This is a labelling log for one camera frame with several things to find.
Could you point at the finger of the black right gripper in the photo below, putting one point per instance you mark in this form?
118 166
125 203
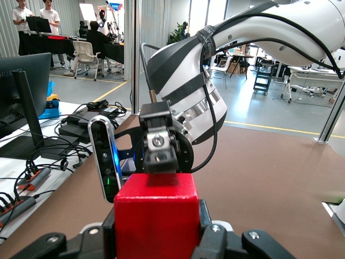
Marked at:
159 151

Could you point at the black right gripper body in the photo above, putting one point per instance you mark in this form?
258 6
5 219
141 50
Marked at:
186 153

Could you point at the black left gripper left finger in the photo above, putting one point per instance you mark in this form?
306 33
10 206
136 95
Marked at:
81 248

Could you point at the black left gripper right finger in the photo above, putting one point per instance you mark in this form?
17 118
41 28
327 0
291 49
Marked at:
221 245

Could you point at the red wooden block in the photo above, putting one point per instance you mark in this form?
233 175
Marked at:
156 221

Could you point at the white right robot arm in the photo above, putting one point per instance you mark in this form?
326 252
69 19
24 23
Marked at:
269 27

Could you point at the black power adapter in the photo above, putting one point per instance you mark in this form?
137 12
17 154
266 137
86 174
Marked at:
78 118
107 110
71 132

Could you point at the hub with orange connectors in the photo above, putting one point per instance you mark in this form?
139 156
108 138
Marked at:
40 175
21 207

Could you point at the white plastic chair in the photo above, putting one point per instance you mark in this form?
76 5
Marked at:
223 64

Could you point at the black utility cart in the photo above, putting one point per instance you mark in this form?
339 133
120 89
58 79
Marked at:
262 78

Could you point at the blue cardboard box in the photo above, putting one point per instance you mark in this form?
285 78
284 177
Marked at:
49 112

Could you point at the green potted plant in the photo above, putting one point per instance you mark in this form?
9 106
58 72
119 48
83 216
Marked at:
178 33

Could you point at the small yellow object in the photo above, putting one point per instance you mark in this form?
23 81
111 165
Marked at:
53 96

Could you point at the white office chair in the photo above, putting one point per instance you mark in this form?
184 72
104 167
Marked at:
83 50

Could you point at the seated person black top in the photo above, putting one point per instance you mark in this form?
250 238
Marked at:
95 37

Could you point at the white humanoid robot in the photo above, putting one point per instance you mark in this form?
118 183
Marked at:
102 23

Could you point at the white work table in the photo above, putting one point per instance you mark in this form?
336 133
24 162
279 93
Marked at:
310 71

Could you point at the dark desktop monitor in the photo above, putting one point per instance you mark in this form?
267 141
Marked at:
27 70

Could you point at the white light panel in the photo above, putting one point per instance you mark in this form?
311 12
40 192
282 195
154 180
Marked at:
87 12

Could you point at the black draped table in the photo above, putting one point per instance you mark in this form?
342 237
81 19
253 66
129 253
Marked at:
40 44

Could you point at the standing person white shirt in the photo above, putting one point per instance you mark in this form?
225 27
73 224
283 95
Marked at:
21 13
51 16

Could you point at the black music stand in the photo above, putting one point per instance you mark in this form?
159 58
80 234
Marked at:
39 24

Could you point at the black right camera mount plate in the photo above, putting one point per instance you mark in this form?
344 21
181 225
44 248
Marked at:
128 163

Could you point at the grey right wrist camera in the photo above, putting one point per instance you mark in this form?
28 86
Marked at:
106 162

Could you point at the aluminium frame post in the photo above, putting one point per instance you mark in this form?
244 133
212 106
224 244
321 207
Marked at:
332 116
136 54

